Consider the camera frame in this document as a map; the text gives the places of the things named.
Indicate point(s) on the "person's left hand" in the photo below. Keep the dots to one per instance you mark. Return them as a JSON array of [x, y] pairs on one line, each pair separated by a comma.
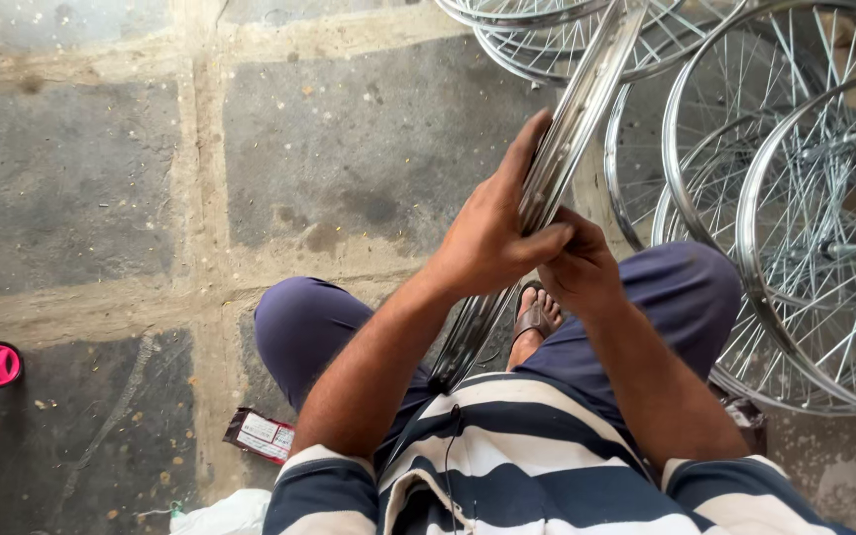
[[484, 238]]

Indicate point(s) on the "brown sandal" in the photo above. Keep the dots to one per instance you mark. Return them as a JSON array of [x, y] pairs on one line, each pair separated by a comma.
[[532, 318]]

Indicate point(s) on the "white plastic bag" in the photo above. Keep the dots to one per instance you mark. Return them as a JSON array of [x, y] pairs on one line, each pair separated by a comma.
[[227, 514]]

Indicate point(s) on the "person's right hand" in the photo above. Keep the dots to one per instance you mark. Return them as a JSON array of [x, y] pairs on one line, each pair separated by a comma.
[[584, 275]]

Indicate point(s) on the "chrome bicycle wheel rim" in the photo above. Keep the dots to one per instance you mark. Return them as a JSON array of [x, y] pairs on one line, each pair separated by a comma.
[[584, 96]]

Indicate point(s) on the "brown packet with white label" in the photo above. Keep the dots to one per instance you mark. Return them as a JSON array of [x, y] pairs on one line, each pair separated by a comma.
[[261, 436]]

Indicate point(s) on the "purple trousers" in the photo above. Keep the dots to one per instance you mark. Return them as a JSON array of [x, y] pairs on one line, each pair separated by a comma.
[[309, 327]]

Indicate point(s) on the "person's foot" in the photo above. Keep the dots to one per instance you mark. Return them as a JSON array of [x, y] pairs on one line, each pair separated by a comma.
[[536, 327]]

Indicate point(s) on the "person's right fingers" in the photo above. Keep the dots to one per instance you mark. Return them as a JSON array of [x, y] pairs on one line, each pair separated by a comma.
[[573, 223]]

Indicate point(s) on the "pile of spoked bicycle wheels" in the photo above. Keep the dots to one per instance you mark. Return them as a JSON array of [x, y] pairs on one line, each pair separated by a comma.
[[785, 208]]

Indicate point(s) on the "navy white striped shirt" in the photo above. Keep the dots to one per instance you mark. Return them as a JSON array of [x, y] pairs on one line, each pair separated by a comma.
[[532, 461]]

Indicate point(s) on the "dark crumpled packet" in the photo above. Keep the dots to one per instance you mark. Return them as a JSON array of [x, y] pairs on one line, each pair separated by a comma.
[[744, 416]]

